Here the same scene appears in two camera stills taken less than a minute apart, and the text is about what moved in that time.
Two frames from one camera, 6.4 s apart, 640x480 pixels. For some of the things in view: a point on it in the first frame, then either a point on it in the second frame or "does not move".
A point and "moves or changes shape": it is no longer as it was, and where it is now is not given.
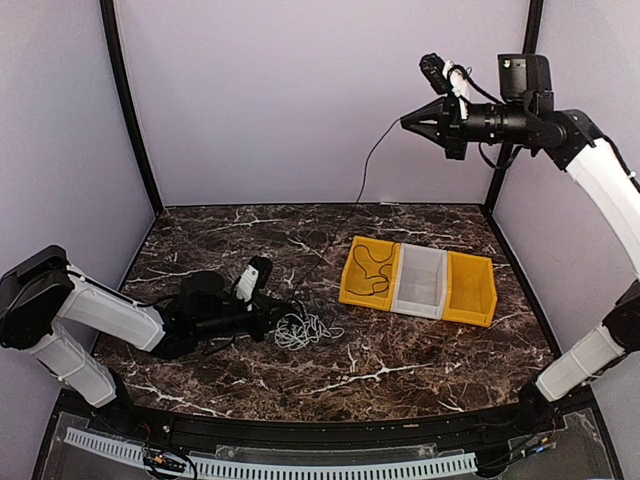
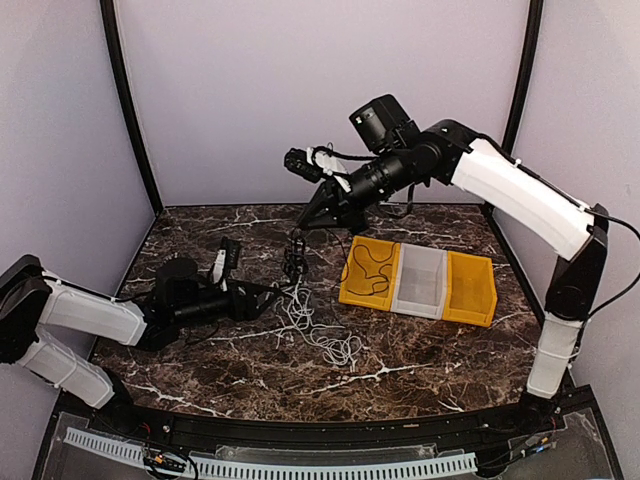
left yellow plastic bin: (369, 272) does not move
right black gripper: (447, 132) → (342, 212)
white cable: (294, 331) moves or changes shape
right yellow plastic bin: (471, 296) does not move
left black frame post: (111, 27) does not move
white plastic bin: (420, 281) does not move
